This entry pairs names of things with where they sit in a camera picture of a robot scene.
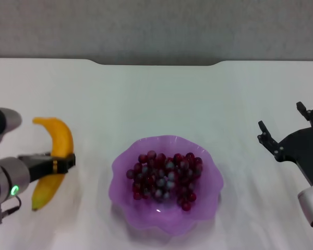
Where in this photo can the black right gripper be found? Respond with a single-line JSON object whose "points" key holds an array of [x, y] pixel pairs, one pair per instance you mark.
{"points": [[305, 151]]}

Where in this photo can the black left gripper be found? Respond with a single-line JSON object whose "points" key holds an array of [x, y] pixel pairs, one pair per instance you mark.
{"points": [[40, 166]]}

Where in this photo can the yellow banana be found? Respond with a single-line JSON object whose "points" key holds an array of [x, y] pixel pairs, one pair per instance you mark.
{"points": [[62, 138]]}

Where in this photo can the dark red grape bunch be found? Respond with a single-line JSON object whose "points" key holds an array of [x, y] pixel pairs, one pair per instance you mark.
{"points": [[164, 177]]}

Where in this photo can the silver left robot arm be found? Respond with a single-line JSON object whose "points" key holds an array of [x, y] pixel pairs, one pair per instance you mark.
{"points": [[5, 177]]}

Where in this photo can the purple wavy plastic bowl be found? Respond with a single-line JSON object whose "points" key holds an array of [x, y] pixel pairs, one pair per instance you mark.
{"points": [[151, 213]]}

